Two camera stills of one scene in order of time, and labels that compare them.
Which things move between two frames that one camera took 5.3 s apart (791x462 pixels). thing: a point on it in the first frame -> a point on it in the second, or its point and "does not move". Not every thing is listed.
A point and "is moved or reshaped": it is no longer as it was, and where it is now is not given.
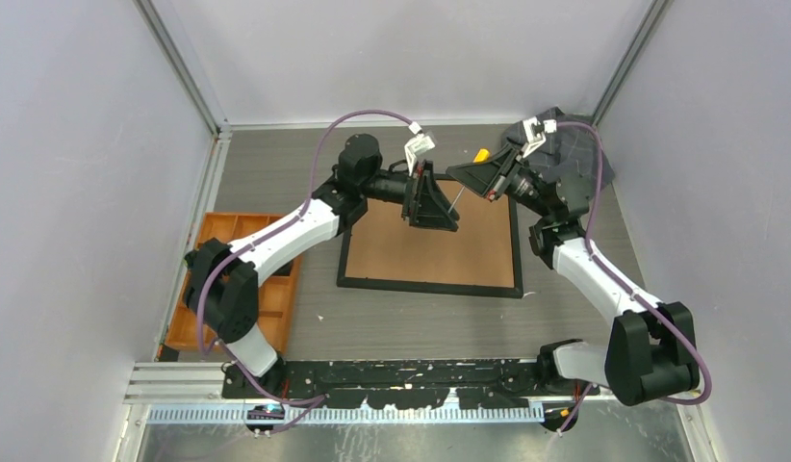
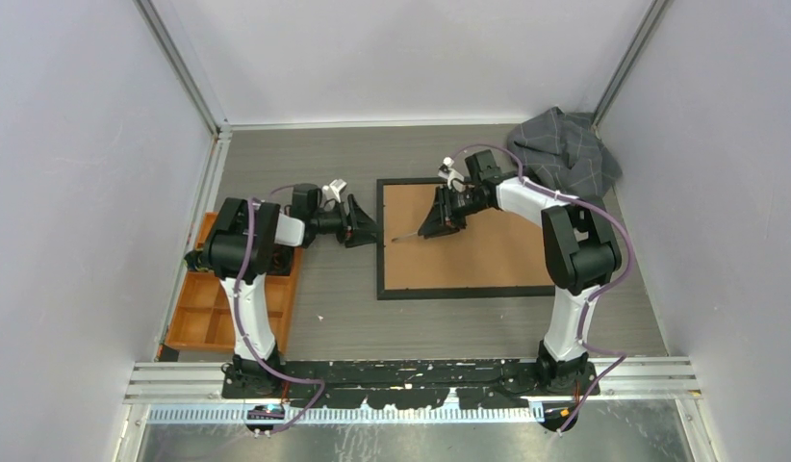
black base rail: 407,384 does not move
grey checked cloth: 570,153 does not move
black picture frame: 379,250 is moved or reshaped
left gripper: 425,205 -> 357,228
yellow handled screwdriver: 481,155 is moved or reshaped
